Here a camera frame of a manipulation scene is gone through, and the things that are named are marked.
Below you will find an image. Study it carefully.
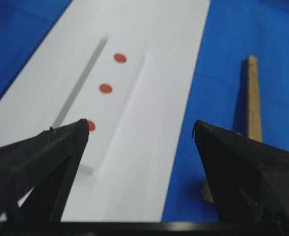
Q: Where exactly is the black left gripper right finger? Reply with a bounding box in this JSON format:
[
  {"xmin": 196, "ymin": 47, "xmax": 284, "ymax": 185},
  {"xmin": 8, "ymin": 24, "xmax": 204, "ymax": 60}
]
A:
[{"xmin": 192, "ymin": 120, "xmax": 289, "ymax": 236}]

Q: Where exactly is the red dot mark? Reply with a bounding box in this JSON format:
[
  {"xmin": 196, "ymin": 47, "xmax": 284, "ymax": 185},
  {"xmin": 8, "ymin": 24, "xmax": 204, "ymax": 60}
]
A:
[
  {"xmin": 99, "ymin": 84, "xmax": 113, "ymax": 94},
  {"xmin": 87, "ymin": 120, "xmax": 96, "ymax": 131},
  {"xmin": 114, "ymin": 53, "xmax": 127, "ymax": 63}
]

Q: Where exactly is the red dot mark middle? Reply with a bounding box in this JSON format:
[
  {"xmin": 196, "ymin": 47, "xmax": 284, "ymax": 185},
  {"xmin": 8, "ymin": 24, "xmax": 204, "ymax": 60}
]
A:
[{"xmin": 99, "ymin": 84, "xmax": 113, "ymax": 94}]

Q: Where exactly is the white rectangular board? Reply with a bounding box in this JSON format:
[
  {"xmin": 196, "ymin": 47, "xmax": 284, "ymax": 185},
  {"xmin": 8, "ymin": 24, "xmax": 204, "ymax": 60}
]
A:
[{"xmin": 0, "ymin": 0, "xmax": 210, "ymax": 221}]

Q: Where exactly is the blue table cloth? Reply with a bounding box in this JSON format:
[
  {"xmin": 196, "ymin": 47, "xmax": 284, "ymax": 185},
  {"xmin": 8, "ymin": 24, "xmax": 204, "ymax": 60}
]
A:
[{"xmin": 0, "ymin": 0, "xmax": 289, "ymax": 222}]

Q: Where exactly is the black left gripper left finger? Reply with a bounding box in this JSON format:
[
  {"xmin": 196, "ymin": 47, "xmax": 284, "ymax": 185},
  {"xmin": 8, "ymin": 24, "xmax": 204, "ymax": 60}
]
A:
[{"xmin": 0, "ymin": 119, "xmax": 89, "ymax": 236}]

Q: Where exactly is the wooden mallet hammer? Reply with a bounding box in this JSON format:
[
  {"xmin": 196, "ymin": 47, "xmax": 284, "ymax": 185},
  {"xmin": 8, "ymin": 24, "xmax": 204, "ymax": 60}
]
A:
[{"xmin": 202, "ymin": 55, "xmax": 263, "ymax": 204}]

